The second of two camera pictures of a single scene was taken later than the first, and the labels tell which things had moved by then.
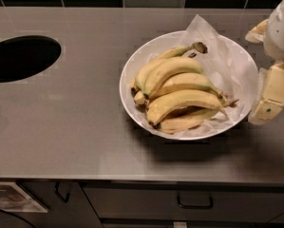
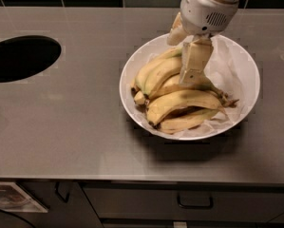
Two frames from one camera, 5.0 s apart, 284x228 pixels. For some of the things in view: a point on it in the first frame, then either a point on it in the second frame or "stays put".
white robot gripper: x=280 y=35 to x=204 y=14
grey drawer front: x=135 y=200 stays put
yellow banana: x=168 y=66 stays put
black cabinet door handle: x=56 y=189 stays put
